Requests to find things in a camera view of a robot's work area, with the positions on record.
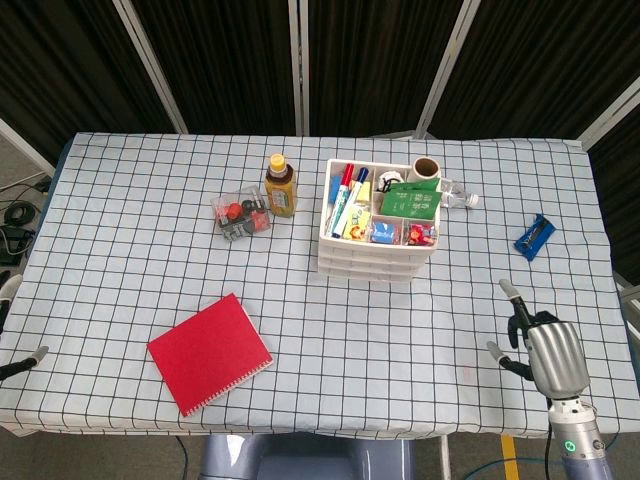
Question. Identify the tea bottle with yellow cap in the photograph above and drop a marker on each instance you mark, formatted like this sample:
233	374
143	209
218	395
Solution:
281	192

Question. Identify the white desk organizer with drawers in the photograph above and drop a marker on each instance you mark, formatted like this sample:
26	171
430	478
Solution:
372	267

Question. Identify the whiteboard marker with blue cap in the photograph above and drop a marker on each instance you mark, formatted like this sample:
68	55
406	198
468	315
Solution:
361	175

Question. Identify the clear plastic water bottle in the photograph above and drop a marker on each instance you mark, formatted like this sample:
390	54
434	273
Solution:
457	195

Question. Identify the blue eraser block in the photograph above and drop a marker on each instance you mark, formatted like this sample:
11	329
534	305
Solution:
335	189

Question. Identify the blue candy packet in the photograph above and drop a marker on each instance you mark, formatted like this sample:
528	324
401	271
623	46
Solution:
385	232

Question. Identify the blue snack bar wrapper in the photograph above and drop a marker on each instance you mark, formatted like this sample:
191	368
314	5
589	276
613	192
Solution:
535	236

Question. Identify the cardboard tape roll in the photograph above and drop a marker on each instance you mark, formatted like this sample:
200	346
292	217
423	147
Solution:
417	175

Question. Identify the yellow sticky note pad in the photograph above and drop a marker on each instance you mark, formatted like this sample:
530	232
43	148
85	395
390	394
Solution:
365	192

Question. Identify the green tea packet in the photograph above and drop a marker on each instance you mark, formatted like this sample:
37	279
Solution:
410	205
420	186

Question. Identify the red candy packet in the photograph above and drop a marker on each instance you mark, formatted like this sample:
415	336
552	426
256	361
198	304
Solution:
420	234

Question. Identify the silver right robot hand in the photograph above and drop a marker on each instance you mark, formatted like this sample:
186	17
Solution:
557	360

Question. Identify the black folding partition screen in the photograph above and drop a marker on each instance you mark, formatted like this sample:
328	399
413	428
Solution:
225	60

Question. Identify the clear plastic drawer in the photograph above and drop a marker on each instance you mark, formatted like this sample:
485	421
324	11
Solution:
380	256

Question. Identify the clear box of coffee capsules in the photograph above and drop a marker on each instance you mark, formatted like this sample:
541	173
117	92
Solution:
240	215

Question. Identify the grey-blue robot torso base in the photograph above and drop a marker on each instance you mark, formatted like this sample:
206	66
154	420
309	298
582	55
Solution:
310	460

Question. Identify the red spiral notebook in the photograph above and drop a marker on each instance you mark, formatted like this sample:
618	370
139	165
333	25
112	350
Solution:
210	355

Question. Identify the checkered light blue tablecloth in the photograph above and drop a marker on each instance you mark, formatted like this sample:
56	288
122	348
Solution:
350	340

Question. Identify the white table leg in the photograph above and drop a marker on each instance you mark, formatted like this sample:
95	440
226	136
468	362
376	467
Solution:
445	460

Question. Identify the whiteboard marker with red cap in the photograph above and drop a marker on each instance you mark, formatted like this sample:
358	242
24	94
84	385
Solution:
347	174

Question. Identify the black power adapter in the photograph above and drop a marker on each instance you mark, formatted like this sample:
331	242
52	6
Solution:
10	250

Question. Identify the yellow snack packet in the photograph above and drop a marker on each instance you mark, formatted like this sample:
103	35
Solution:
357	225

